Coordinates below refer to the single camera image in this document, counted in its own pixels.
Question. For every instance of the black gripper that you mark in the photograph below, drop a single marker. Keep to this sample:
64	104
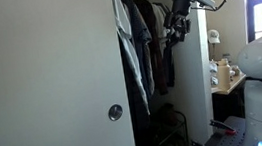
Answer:
179	10

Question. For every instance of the white sliding closet door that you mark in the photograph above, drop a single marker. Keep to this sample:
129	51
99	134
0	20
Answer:
48	86

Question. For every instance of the round metal door pull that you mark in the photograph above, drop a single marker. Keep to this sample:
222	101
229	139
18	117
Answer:
115	112

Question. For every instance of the white hanging shirt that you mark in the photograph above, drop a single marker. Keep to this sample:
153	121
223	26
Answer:
161	22

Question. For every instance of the dark brown hanging garment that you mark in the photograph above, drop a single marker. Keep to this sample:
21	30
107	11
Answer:
158	59

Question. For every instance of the white baseball cap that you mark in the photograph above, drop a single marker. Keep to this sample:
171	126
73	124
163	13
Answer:
213	36

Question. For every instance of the dark blue hanging shirt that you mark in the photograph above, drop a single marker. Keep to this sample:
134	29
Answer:
143	48

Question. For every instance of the white crumpled object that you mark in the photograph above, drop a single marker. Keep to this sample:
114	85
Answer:
213	67

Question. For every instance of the light grey hanging shirt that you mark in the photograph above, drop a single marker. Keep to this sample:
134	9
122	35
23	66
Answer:
126	40

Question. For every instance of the beige water bottle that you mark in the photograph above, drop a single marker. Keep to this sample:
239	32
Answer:
224	74

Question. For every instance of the small round beige object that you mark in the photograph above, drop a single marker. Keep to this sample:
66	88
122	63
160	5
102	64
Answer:
236	70

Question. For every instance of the light wooden desk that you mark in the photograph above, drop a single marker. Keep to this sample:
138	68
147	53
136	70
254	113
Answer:
230	86

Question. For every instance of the black clamp with red grip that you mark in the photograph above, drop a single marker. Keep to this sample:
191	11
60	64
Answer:
223	127

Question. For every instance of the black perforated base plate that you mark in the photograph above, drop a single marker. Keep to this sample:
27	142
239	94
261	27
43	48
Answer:
221	142

